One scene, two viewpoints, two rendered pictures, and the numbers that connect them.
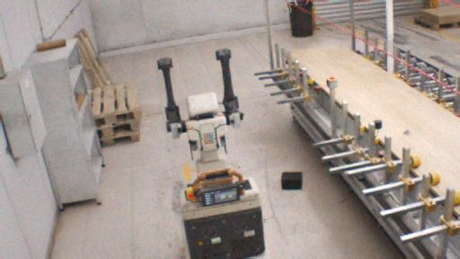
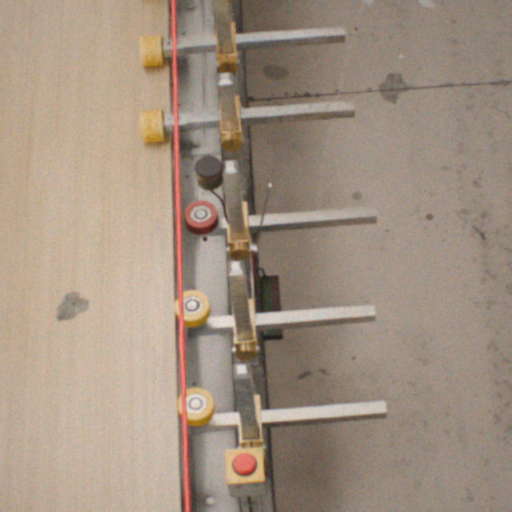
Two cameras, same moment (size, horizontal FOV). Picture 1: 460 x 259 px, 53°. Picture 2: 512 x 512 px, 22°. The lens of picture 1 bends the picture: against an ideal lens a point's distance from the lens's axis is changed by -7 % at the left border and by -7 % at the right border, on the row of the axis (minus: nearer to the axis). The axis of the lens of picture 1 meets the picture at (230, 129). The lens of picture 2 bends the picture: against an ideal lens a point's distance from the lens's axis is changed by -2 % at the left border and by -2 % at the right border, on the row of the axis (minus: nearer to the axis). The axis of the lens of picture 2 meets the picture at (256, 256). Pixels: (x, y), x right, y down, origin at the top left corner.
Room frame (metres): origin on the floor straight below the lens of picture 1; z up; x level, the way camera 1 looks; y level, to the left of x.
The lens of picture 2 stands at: (4.79, -0.64, 3.49)
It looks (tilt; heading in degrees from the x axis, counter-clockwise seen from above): 56 degrees down; 189
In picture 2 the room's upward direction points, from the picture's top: 6 degrees counter-clockwise
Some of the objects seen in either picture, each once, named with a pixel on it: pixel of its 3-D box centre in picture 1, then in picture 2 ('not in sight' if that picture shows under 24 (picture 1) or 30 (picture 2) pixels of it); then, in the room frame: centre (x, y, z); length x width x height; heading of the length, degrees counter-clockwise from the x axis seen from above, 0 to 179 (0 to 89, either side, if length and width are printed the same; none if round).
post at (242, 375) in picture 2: (344, 129); (249, 422); (3.51, -0.90, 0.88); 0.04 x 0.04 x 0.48; 8
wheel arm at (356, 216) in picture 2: (358, 165); (285, 222); (2.96, -0.86, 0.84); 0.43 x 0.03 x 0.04; 98
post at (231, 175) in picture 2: (371, 153); (237, 226); (3.01, -0.97, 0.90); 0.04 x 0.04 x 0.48; 8
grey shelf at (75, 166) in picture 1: (66, 122); not in sight; (4.69, 1.68, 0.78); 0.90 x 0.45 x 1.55; 8
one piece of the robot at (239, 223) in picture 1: (221, 215); not in sight; (2.95, 0.13, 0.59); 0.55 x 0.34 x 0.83; 97
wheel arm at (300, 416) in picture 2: (337, 141); (288, 417); (3.46, -0.82, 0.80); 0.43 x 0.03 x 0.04; 98
